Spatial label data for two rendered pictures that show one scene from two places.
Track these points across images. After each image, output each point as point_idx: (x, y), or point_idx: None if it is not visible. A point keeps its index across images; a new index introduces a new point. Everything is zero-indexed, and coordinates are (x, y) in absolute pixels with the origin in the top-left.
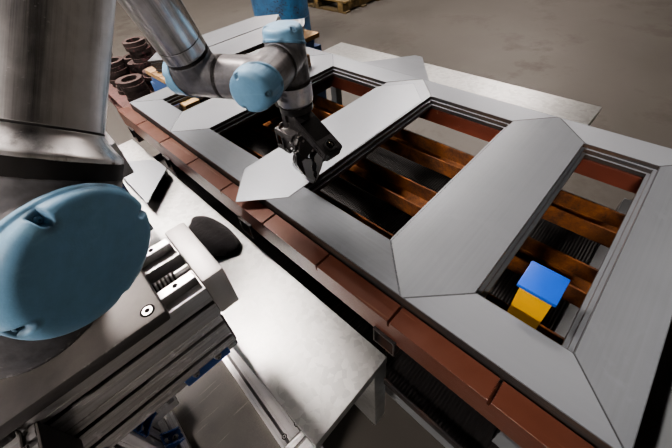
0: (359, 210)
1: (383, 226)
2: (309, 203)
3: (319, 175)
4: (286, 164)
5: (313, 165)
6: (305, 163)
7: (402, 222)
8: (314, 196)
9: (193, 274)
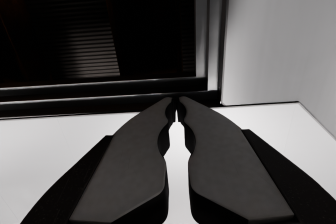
0: (77, 56)
1: None
2: (286, 14)
3: (140, 110)
4: (181, 204)
5: (162, 149)
6: (251, 185)
7: None
8: (240, 32)
9: None
